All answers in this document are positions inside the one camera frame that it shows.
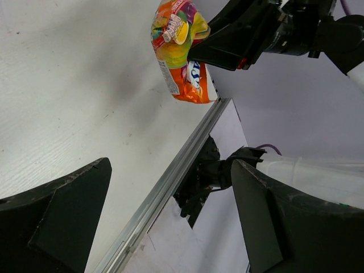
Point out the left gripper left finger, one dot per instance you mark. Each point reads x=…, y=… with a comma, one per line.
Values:
x=51, y=228

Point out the aluminium front rail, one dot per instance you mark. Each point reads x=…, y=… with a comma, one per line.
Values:
x=142, y=220

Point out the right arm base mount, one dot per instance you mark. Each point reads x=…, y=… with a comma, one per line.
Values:
x=209, y=173

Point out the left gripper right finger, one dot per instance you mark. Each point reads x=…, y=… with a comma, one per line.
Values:
x=287, y=230

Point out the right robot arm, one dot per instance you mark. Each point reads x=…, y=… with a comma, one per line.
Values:
x=294, y=70

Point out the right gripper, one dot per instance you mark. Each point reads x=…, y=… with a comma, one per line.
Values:
x=243, y=30

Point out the orange Skittles packet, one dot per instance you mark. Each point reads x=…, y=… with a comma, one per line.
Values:
x=176, y=27

